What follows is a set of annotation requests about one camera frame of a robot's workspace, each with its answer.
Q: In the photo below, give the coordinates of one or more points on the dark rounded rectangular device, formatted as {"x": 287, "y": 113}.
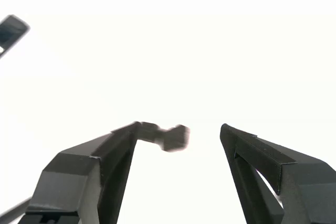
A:
{"x": 13, "y": 32}

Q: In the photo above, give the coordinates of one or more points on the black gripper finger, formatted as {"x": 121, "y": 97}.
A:
{"x": 78, "y": 176}
{"x": 302, "y": 187}

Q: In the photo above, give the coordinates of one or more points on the black foam cube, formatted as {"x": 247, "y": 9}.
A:
{"x": 173, "y": 138}

